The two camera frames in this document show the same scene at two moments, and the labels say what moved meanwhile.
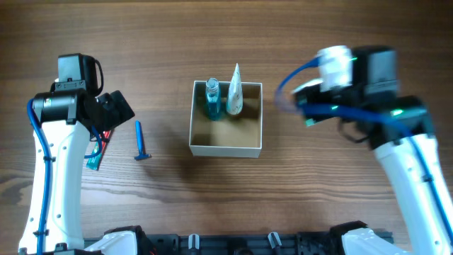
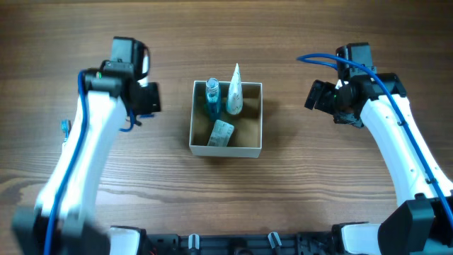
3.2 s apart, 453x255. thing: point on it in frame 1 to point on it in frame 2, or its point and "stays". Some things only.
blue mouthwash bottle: x=213 y=104 stays
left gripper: x=118 y=106 to x=151 y=97
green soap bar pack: x=310 y=122 to x=221 y=134
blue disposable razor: x=141 y=155 to x=146 y=116
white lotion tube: x=234 y=100 stays
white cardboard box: x=238 y=135 stays
